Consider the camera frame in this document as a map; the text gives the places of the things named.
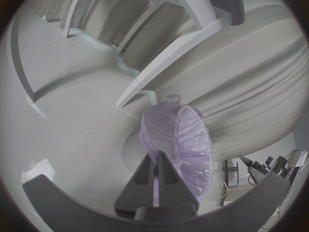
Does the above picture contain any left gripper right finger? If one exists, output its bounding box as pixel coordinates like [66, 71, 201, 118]
[158, 150, 200, 208]

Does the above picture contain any white trash bin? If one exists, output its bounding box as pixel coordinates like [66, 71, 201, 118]
[141, 104, 213, 200]

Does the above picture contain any purple plastic bag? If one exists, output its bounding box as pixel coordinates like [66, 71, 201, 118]
[140, 95, 213, 207]

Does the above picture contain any white curtain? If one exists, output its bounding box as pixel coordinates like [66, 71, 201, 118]
[29, 0, 309, 160]

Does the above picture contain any grey padded white chair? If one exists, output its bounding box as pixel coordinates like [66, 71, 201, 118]
[7, 0, 245, 108]

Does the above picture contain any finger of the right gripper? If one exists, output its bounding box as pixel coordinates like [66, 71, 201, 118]
[239, 155, 254, 167]

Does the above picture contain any black metal stand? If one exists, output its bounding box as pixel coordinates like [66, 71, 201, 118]
[224, 160, 240, 188]

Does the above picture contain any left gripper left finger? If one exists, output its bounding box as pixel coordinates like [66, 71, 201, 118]
[114, 150, 155, 217]

